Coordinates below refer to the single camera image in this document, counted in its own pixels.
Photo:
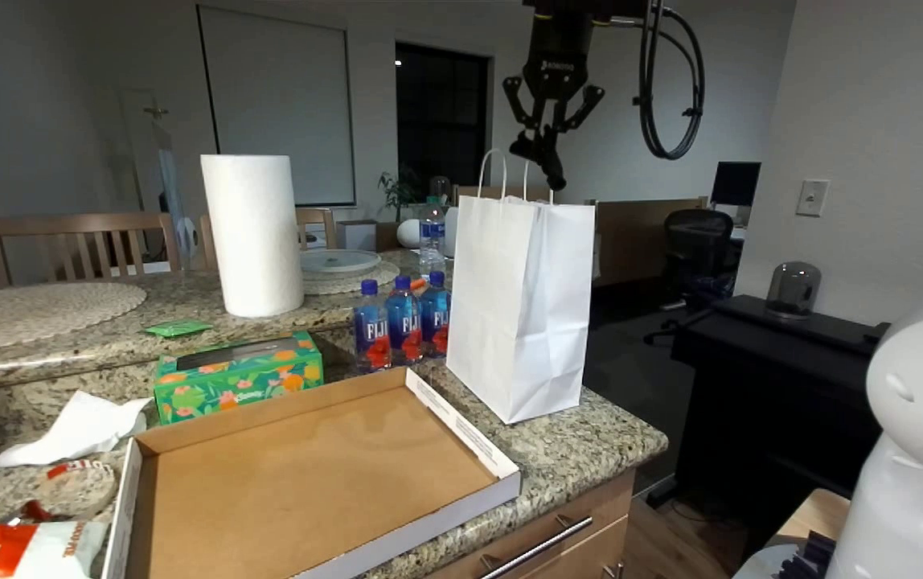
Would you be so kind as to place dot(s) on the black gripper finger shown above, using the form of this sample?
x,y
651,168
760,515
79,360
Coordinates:
x,y
524,112
577,108

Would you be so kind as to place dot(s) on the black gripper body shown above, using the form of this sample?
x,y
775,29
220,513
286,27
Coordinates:
x,y
557,48

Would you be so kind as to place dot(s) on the black sock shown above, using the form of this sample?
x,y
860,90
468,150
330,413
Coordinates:
x,y
549,163

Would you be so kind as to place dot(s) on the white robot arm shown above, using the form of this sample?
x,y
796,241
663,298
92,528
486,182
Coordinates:
x,y
913,451

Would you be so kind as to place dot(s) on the white paper carrier bag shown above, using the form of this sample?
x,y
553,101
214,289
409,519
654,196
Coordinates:
x,y
518,311

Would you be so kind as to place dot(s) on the cardboard tray with white rim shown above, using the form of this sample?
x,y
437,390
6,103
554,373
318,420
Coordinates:
x,y
311,484

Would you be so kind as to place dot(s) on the dark window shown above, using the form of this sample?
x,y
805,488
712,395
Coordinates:
x,y
440,117

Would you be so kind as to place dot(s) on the clear water bottle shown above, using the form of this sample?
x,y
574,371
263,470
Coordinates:
x,y
437,230

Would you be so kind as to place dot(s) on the wooden sideboard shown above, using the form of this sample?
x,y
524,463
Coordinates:
x,y
641,241

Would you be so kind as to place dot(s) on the green house plant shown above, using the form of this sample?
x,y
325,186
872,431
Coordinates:
x,y
397,193

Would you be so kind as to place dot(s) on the small white round object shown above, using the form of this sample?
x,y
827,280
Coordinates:
x,y
409,233

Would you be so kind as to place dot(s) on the dark computer monitor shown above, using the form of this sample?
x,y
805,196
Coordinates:
x,y
734,182

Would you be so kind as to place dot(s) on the black office chair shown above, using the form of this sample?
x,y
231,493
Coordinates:
x,y
696,244

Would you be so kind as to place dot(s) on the blue labelled water bottle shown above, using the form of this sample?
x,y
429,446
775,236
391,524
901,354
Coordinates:
x,y
407,321
371,331
437,317

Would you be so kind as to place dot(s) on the white bowl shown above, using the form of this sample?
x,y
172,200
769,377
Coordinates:
x,y
340,261

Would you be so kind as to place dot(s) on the white projection screen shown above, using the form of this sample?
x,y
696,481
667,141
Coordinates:
x,y
277,108

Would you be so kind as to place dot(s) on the grey rounded appliance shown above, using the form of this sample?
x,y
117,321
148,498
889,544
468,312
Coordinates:
x,y
796,287

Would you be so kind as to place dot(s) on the white paper towel roll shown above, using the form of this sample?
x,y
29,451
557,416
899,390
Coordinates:
x,y
255,236

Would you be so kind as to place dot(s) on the black desk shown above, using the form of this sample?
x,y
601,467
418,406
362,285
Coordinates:
x,y
769,395

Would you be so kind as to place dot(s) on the green patterned tissue box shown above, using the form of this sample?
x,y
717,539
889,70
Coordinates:
x,y
237,388

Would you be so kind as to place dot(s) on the small green flat pack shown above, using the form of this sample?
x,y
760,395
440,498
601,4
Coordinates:
x,y
174,328

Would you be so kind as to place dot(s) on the wooden counter cabinet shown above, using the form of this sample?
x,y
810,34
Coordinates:
x,y
545,536

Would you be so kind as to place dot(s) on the wooden slatted chair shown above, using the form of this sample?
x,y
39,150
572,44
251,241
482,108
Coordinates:
x,y
74,221

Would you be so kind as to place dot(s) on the wooden stool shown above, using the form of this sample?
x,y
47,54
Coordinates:
x,y
810,508

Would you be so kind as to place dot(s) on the black items on stool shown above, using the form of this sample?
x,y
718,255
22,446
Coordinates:
x,y
810,553

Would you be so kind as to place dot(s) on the crumpled white napkin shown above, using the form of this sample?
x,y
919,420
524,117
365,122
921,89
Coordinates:
x,y
79,430

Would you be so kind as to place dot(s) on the small red wrapper scrap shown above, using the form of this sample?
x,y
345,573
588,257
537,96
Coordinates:
x,y
59,467

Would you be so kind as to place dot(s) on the orange and white packet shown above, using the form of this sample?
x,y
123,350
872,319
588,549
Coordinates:
x,y
29,549

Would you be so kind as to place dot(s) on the white wall light switch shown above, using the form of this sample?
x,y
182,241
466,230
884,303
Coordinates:
x,y
813,196

